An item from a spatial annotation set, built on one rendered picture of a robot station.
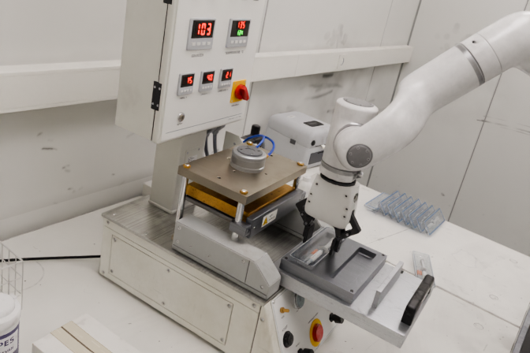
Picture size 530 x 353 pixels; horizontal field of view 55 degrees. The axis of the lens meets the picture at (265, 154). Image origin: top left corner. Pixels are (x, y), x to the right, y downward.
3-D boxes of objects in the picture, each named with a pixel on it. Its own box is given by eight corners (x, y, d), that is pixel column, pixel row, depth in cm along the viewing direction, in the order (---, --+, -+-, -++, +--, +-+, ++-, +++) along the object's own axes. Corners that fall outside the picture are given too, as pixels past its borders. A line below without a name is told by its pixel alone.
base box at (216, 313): (98, 276, 128) (103, 216, 122) (193, 227, 159) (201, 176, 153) (281, 392, 104) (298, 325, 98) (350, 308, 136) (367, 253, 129)
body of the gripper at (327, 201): (368, 176, 107) (355, 223, 111) (325, 159, 111) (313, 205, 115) (355, 186, 101) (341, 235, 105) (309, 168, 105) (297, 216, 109)
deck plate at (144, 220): (101, 216, 121) (101, 212, 121) (194, 179, 150) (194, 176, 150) (263, 306, 101) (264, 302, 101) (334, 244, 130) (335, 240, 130)
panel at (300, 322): (286, 385, 106) (270, 301, 103) (343, 317, 131) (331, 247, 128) (294, 387, 105) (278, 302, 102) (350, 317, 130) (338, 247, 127)
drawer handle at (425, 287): (400, 321, 98) (406, 304, 96) (421, 287, 110) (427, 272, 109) (410, 326, 97) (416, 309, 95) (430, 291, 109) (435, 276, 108)
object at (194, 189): (184, 199, 116) (190, 161, 113) (239, 176, 135) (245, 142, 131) (246, 230, 109) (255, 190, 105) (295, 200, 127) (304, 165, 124)
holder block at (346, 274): (278, 268, 107) (281, 257, 106) (319, 235, 123) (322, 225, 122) (351, 305, 100) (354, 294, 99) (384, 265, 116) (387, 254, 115)
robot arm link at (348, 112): (366, 176, 101) (358, 158, 109) (385, 113, 96) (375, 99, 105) (325, 169, 100) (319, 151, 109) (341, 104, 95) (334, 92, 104)
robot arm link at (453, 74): (507, 98, 89) (353, 186, 94) (471, 78, 104) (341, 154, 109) (486, 54, 86) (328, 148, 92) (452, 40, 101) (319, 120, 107)
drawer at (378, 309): (266, 281, 108) (273, 249, 105) (311, 243, 126) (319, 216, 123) (398, 352, 95) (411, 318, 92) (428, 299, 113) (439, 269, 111)
